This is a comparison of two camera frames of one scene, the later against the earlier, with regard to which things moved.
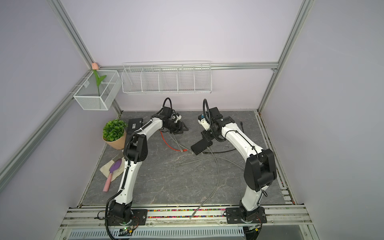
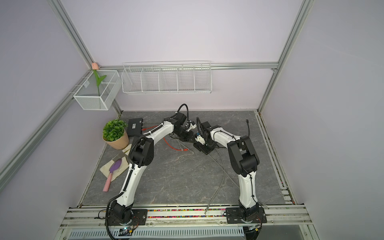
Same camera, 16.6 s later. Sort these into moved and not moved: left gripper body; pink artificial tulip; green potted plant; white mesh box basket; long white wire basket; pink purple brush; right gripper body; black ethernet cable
Moved: black ethernet cable; right gripper body; left gripper body
Not moved: long white wire basket; pink purple brush; pink artificial tulip; white mesh box basket; green potted plant
